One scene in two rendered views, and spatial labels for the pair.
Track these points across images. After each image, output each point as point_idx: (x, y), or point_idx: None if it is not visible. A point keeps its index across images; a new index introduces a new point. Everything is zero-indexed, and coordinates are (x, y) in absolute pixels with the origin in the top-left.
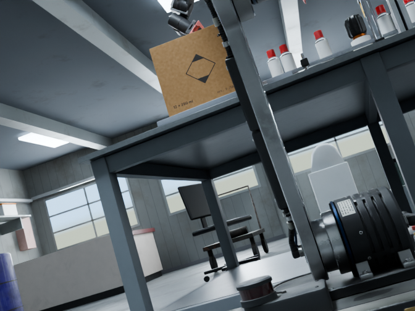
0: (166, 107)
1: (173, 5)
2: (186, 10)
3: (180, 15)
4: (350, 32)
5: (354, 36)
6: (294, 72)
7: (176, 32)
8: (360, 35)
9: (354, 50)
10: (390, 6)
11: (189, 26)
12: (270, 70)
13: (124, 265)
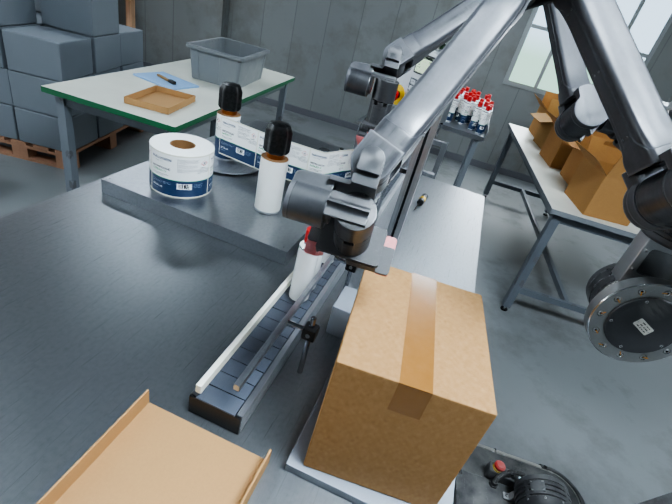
0: (441, 497)
1: (381, 180)
2: (377, 193)
3: (351, 190)
4: (280, 150)
5: (279, 156)
6: (327, 268)
7: (309, 224)
8: (284, 157)
9: (273, 174)
10: (408, 208)
11: (382, 248)
12: (309, 264)
13: None
